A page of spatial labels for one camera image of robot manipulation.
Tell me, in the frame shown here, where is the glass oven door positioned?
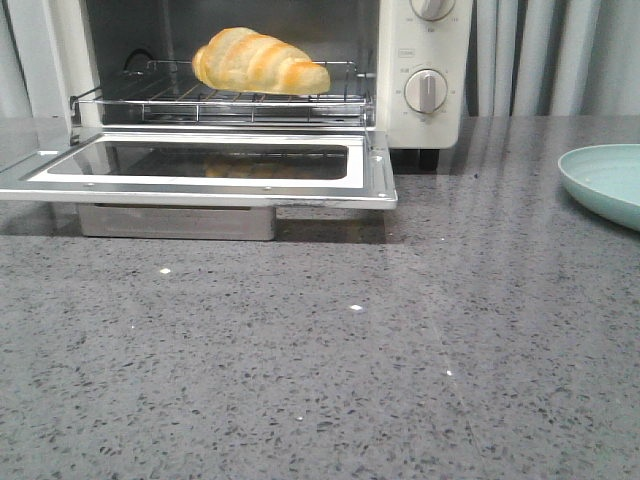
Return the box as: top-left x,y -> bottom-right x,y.
1,130 -> 398,210

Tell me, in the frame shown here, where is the golden croissant bread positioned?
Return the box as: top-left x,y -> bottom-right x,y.
191,27 -> 331,95

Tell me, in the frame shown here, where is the lower oven control knob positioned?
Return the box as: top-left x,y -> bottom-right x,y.
404,69 -> 447,114

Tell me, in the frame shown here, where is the oven control knob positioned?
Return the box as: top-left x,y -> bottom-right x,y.
404,69 -> 447,114
410,0 -> 455,22

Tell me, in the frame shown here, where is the white Toshiba toaster oven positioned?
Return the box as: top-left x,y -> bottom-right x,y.
1,1 -> 473,173

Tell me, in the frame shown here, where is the upper oven control knob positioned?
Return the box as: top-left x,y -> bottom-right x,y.
410,0 -> 455,22

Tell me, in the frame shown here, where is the grey curtain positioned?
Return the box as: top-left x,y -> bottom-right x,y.
465,1 -> 639,117

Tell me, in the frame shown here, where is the light green plate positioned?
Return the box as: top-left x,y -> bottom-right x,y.
558,144 -> 640,231

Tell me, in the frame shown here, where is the metal wire oven rack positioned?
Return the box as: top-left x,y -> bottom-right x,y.
70,60 -> 375,128

